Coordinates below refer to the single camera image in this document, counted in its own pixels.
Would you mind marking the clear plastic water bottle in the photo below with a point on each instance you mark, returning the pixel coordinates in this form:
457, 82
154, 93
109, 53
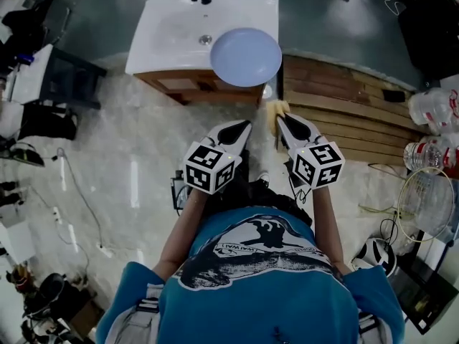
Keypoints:
435, 106
430, 152

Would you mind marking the large black appliance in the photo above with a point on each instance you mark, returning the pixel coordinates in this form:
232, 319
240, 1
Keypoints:
426, 38

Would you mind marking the yellow rimmed racket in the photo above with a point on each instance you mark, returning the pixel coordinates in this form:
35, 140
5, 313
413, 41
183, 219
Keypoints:
426, 203

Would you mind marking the yellow sponge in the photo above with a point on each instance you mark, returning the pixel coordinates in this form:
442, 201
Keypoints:
277, 110

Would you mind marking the black bag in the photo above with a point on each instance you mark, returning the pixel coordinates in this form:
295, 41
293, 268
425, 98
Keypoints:
46, 124

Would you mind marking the wooden plank platform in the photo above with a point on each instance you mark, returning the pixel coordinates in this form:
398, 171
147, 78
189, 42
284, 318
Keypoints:
351, 106

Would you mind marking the person's right forearm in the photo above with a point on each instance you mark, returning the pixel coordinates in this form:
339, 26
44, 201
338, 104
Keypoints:
328, 228

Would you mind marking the metal sink drain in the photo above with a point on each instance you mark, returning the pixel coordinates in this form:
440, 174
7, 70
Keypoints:
205, 39

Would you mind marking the white black headset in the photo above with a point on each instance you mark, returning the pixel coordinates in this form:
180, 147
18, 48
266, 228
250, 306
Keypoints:
374, 256

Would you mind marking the wooden vanity cabinet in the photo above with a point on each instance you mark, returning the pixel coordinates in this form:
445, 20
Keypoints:
179, 84

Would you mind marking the person's white shoe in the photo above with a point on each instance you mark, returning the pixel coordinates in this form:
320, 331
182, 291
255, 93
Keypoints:
264, 178

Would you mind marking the person's teal printed shirt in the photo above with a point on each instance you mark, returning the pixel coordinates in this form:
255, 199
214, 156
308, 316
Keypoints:
258, 299

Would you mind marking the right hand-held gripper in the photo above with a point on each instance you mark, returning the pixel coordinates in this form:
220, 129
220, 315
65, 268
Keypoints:
315, 167

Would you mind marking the white power strip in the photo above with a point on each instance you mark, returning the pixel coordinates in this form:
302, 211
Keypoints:
55, 215
104, 251

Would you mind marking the white sink basin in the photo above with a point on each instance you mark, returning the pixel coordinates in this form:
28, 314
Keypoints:
168, 31

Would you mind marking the black floor device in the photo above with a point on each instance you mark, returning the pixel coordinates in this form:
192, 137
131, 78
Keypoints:
177, 188

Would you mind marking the person's black trousers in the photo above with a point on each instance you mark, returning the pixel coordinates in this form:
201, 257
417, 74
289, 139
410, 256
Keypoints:
258, 195

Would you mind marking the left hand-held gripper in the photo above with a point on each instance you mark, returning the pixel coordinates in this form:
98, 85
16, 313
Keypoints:
204, 160

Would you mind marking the big pale blue plate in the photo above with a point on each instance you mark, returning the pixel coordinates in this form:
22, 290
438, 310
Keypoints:
245, 57

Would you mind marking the person's left forearm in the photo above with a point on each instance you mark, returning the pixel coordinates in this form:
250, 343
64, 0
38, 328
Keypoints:
179, 235

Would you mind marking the black open case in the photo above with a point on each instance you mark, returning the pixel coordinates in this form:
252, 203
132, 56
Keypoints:
419, 296

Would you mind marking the black frame white top table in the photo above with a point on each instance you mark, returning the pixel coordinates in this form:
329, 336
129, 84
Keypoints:
71, 81

